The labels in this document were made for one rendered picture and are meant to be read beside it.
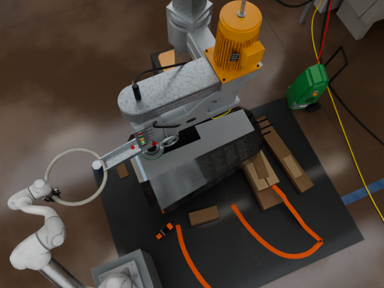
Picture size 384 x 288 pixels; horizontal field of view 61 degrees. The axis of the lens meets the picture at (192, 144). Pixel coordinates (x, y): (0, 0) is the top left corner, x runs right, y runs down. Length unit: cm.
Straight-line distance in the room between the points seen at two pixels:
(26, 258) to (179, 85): 133
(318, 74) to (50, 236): 295
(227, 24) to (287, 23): 306
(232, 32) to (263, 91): 235
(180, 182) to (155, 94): 103
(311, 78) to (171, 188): 193
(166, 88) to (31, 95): 258
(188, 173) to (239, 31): 142
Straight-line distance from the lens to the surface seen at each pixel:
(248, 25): 186
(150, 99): 204
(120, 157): 273
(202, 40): 258
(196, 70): 215
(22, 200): 251
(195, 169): 284
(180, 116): 232
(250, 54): 193
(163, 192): 284
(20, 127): 424
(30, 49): 480
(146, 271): 266
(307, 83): 376
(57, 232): 203
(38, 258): 210
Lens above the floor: 344
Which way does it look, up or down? 68 degrees down
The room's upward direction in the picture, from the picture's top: 3 degrees clockwise
